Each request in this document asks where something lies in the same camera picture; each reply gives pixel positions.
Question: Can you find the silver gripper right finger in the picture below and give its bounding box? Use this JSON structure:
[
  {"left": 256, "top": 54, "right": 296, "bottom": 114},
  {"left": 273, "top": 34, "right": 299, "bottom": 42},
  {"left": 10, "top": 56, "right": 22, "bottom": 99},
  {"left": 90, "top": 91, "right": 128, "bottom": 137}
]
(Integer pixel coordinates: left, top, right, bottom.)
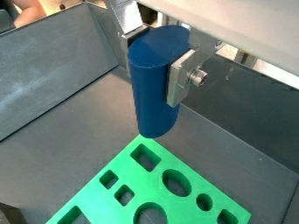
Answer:
[{"left": 166, "top": 28, "right": 221, "bottom": 108}]

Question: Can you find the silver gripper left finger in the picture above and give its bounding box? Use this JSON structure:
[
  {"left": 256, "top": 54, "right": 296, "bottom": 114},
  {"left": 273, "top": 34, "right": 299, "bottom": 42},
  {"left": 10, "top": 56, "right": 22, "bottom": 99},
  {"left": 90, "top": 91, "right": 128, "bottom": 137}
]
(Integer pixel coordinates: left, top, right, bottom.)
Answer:
[{"left": 104, "top": 0, "right": 148, "bottom": 76}]

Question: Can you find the blue oval peg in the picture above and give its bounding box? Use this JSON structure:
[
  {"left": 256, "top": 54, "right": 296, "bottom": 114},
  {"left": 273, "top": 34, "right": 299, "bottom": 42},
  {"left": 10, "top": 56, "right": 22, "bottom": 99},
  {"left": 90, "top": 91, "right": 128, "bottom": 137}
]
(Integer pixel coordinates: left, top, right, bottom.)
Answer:
[{"left": 126, "top": 25, "right": 189, "bottom": 138}]

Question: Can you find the person's hand in background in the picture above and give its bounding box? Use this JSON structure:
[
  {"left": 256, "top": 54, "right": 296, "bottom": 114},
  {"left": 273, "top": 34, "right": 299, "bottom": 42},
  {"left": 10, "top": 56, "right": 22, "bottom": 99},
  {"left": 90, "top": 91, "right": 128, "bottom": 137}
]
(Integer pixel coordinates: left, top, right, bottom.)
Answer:
[{"left": 10, "top": 0, "right": 46, "bottom": 28}]

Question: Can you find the grey plastic bin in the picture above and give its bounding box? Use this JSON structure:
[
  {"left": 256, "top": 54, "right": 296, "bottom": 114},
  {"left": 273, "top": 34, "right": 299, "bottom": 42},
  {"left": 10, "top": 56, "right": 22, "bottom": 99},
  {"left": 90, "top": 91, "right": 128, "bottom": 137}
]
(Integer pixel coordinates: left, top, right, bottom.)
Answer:
[{"left": 0, "top": 3, "right": 299, "bottom": 224}]

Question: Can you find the green shape sorting board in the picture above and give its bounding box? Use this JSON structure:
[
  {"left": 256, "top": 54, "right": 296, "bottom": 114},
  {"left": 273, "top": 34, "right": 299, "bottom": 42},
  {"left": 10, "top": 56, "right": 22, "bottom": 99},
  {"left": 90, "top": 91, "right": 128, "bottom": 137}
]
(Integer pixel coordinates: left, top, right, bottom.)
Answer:
[{"left": 45, "top": 136, "right": 250, "bottom": 224}]

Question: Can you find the dark block at corner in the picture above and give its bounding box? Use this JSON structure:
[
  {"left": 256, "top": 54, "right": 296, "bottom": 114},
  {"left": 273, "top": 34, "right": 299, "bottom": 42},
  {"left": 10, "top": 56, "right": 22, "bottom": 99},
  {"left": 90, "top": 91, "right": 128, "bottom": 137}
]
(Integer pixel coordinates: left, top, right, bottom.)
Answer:
[{"left": 0, "top": 202, "right": 27, "bottom": 224}]

